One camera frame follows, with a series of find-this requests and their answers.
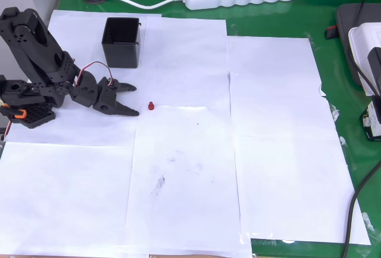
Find white power strip cable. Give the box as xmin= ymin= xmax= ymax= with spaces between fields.
xmin=93 ymin=0 xmax=187 ymax=10

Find thick black cable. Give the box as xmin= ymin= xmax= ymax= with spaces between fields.
xmin=342 ymin=162 xmax=381 ymax=258

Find white plastic container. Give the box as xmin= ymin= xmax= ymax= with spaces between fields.
xmin=348 ymin=22 xmax=381 ymax=97

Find black square container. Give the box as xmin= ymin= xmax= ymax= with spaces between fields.
xmin=101 ymin=17 xmax=142 ymax=69

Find white paper sheet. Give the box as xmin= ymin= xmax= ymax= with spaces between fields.
xmin=225 ymin=35 xmax=327 ymax=97
xmin=138 ymin=15 xmax=232 ymax=110
xmin=228 ymin=71 xmax=342 ymax=139
xmin=124 ymin=105 xmax=254 ymax=258
xmin=234 ymin=134 xmax=372 ymax=246
xmin=0 ymin=141 xmax=134 ymax=256
xmin=5 ymin=9 xmax=163 ymax=146

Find thin black cable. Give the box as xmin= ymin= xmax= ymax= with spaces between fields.
xmin=346 ymin=0 xmax=381 ymax=95

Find grey padded sleeve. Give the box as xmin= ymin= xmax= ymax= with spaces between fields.
xmin=335 ymin=2 xmax=381 ymax=88

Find black red USB stick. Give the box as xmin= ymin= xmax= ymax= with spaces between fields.
xmin=326 ymin=24 xmax=339 ymax=40

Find orange table clamp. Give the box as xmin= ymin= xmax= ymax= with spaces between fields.
xmin=0 ymin=105 xmax=28 ymax=120

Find red base wire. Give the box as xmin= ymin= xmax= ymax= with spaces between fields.
xmin=3 ymin=120 xmax=13 ymax=141

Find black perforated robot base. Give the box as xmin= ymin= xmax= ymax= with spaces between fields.
xmin=0 ymin=102 xmax=57 ymax=130

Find red servo cable loop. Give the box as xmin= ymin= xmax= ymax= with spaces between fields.
xmin=74 ymin=60 xmax=114 ymax=88

